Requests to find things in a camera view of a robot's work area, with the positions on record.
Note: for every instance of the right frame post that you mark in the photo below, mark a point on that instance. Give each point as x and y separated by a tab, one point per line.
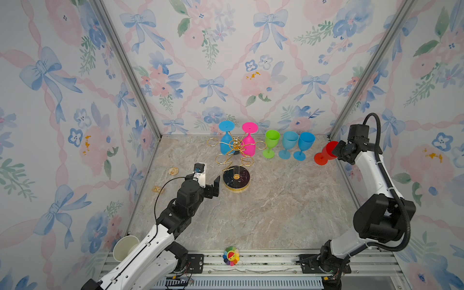
375	61

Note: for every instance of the blue wine glass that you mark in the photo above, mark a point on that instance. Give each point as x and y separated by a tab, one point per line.
305	142
226	127

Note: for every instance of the rainbow flower toy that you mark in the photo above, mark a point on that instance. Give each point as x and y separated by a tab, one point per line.
231	256

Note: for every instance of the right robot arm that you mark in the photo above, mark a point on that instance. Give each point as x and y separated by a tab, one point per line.
383	221

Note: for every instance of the aluminium mounting rail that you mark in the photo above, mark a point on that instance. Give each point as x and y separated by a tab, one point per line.
279	270

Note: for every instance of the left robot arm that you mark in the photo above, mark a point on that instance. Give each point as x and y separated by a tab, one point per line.
159	254

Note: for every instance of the round cracker piece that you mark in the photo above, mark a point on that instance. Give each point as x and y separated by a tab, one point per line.
173	171

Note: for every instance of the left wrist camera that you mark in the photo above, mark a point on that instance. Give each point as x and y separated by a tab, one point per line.
199	172

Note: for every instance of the square cracker piece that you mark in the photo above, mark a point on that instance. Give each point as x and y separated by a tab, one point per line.
156	189

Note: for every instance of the red wine glass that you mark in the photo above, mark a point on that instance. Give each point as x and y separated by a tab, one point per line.
326	154

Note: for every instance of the left frame post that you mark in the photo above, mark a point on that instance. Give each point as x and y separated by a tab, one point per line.
114	39

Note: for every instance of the green wine glass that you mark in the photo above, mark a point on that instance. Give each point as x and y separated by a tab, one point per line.
272	138

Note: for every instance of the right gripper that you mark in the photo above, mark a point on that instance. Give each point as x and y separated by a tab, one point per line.
336	151

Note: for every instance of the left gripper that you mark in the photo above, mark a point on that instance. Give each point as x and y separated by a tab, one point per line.
209	193

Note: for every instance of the teal wine glass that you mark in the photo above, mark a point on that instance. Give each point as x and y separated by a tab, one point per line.
289	140

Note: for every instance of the pink wine glass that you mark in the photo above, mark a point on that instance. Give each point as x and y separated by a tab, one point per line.
249	148

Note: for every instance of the frame post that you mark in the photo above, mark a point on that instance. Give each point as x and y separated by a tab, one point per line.
375	61
114	39

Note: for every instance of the gold wire glass rack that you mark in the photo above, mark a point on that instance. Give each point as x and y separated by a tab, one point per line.
236	175

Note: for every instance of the white paper cup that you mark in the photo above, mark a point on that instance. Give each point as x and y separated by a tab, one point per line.
124	247

